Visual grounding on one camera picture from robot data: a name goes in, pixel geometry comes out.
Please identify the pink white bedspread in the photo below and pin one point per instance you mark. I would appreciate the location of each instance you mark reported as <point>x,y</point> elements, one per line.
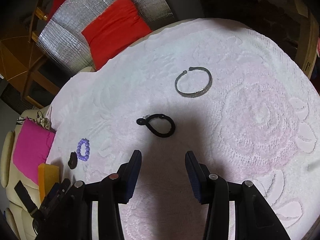
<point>214,87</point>

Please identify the orange box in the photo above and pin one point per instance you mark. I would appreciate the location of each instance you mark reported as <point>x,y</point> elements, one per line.
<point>48,175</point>

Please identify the beige leather couch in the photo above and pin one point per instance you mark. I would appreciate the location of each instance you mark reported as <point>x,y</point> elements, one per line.
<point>17,215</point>

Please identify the wooden shelf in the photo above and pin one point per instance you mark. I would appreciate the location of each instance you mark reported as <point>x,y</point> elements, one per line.
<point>291,24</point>

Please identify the red cushion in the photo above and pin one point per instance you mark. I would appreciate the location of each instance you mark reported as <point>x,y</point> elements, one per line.
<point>119,26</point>

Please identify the silver foil insulation mat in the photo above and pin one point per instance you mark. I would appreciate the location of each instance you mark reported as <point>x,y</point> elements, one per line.
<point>63,41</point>

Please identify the wooden chair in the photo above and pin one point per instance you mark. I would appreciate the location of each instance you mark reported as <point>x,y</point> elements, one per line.
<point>24,65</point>

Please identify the magenta cushion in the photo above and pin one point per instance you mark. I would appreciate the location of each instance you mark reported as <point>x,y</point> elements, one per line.
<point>32,148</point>

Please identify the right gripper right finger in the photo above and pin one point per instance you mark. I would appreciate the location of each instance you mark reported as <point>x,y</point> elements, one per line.
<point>198,175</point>

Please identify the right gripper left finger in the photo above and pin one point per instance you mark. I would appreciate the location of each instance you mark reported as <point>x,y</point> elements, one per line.
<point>128,176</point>

